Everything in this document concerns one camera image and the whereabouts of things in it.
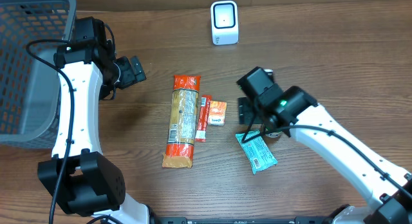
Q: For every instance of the white barcode scanner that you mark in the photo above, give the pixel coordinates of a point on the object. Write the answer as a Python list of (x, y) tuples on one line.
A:
[(224, 22)]

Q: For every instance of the grey plastic mesh basket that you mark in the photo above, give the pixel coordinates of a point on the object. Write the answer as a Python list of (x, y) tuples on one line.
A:
[(30, 90)]

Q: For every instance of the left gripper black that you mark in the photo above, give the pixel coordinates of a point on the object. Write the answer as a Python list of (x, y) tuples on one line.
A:
[(136, 68)]

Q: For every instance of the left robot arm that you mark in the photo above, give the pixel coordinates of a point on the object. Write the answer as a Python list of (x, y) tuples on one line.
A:
[(80, 179)]

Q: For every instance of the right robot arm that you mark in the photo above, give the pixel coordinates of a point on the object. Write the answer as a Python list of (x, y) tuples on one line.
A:
[(385, 187)]

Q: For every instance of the teal wet wipes pack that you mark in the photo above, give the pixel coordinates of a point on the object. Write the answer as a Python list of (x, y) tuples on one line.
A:
[(257, 152)]

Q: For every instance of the long orange pasta packet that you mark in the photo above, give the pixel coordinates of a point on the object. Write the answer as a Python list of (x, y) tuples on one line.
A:
[(182, 126)]

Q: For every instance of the red snack stick packet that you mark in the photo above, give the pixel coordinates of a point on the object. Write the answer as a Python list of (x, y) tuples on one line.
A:
[(203, 118)]

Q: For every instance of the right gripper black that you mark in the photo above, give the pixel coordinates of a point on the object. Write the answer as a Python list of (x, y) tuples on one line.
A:
[(245, 114)]

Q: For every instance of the green lid spice jar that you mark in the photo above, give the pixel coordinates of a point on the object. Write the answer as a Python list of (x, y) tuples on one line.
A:
[(272, 134)]

